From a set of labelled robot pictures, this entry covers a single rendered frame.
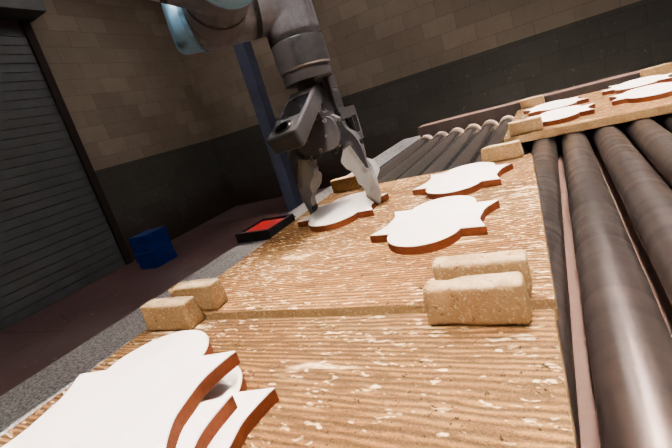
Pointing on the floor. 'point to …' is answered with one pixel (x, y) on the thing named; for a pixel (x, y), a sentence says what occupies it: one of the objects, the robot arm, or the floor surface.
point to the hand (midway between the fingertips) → (342, 208)
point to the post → (267, 122)
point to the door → (11, 66)
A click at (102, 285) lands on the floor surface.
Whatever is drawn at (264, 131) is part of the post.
